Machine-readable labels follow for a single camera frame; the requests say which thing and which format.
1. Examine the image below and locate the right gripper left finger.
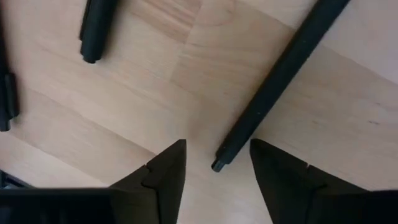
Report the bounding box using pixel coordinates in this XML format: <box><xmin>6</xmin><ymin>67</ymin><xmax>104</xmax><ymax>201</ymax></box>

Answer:
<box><xmin>0</xmin><ymin>139</ymin><xmax>187</xmax><ymax>224</ymax></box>

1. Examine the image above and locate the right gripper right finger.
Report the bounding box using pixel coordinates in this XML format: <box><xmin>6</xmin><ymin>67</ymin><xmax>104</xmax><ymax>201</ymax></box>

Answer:
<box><xmin>249</xmin><ymin>138</ymin><xmax>398</xmax><ymax>224</ymax></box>

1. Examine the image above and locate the black pen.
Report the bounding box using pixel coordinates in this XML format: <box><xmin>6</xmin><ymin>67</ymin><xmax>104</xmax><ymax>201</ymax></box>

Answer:
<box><xmin>78</xmin><ymin>0</ymin><xmax>119</xmax><ymax>65</ymax></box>
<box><xmin>211</xmin><ymin>0</ymin><xmax>352</xmax><ymax>173</ymax></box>
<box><xmin>0</xmin><ymin>9</ymin><xmax>21</xmax><ymax>133</ymax></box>

